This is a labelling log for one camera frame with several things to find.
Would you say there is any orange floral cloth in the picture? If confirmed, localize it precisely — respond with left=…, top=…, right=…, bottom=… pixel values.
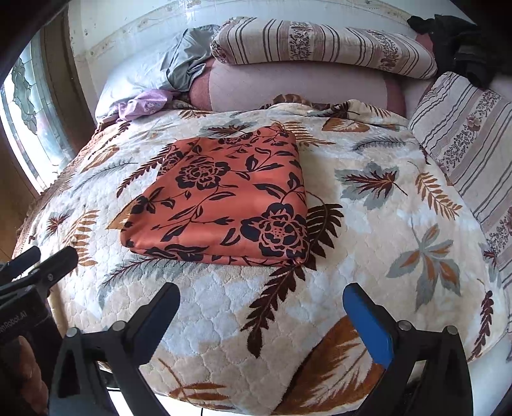
left=120, top=125, right=311, bottom=268

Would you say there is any leaf print blanket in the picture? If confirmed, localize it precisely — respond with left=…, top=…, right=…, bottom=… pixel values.
left=12, top=94, right=508, bottom=416

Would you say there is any patterned glass window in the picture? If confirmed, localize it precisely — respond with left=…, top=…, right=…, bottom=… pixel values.
left=0, top=32, right=76, bottom=193

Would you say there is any striped floral pillow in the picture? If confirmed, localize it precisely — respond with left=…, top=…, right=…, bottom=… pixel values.
left=210, top=17, right=438, bottom=80
left=408, top=72, right=512, bottom=281

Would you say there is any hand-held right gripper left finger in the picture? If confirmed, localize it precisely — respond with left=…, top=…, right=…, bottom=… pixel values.
left=48, top=282, right=181, bottom=416

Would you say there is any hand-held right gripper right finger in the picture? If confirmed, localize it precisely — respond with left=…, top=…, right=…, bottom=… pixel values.
left=342, top=282, right=481, bottom=416

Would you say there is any white pillow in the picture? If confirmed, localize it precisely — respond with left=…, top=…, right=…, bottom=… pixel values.
left=95, top=51, right=181, bottom=124

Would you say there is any grey cloth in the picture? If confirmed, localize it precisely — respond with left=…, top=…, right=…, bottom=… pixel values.
left=166, top=25, right=220, bottom=92

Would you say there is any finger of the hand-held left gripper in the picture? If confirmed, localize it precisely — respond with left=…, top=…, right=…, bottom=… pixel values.
left=0, top=245, right=79, bottom=300
left=0, top=245, right=42, bottom=283

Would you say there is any person's left hand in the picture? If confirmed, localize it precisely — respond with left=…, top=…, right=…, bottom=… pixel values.
left=0, top=336, right=49, bottom=416

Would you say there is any black clothes pile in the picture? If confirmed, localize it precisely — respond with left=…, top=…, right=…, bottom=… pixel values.
left=407, top=14, right=512, bottom=90

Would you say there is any pink bolster pillow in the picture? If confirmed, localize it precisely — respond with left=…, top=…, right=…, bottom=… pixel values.
left=188, top=60, right=407, bottom=119

